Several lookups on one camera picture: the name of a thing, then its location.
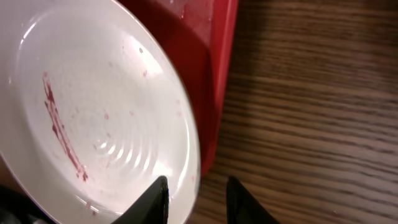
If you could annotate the white plate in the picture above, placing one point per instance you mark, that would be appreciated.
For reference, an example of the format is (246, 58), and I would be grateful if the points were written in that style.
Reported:
(92, 111)

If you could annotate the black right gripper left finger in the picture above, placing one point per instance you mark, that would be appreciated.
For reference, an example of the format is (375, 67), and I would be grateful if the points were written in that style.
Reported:
(152, 207)

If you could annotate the red plastic tray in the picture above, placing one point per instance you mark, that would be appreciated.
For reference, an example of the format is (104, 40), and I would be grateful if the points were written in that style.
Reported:
(197, 37)

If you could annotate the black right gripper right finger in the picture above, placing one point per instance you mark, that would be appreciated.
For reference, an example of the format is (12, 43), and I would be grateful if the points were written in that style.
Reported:
(243, 208)

